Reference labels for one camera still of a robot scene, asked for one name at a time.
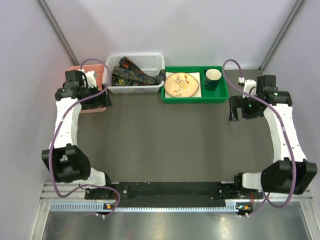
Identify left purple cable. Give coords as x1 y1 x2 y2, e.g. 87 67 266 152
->
48 58 121 217

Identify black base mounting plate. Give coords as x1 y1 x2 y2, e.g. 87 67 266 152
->
84 181 264 208

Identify left aluminium corner post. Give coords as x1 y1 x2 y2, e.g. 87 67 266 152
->
36 0 80 66

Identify right aluminium corner post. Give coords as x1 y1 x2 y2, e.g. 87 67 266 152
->
258 0 306 75

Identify green floral tie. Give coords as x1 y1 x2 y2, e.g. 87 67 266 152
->
111 66 166 87

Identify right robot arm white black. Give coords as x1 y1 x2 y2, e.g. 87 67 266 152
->
228 75 318 198

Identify white perforated plastic basket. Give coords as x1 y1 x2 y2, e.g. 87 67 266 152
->
102 52 165 94

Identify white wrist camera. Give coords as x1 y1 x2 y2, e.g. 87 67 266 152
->
238 77 257 96
80 69 97 89

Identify aluminium frame rail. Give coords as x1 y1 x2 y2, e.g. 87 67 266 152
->
40 182 313 202

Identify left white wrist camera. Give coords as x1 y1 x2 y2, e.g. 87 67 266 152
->
80 69 97 89

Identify beige floral plate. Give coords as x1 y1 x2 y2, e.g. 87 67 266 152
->
164 72 201 98

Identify aluminium corner post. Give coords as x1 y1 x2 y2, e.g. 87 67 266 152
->
36 0 80 66
258 0 306 75

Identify dark orange leaf tie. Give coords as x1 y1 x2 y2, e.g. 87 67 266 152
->
119 56 142 73

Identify white paper napkin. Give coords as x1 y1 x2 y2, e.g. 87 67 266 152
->
165 71 202 98

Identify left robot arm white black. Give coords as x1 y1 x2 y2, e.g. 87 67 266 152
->
41 68 114 199

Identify white slotted cable duct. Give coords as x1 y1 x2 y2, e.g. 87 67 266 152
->
50 202 239 213

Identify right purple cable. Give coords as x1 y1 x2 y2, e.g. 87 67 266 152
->
222 58 297 218

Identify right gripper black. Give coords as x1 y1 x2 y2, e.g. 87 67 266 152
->
228 93 265 122

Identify purple cable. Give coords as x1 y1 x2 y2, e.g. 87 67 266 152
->
222 58 297 218
48 58 121 217

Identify pink divided organizer box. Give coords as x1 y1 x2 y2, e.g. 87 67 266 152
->
64 64 107 114

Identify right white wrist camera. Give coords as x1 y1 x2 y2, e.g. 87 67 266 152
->
238 77 257 96

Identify dark green mug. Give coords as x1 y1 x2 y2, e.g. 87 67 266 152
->
204 69 222 91

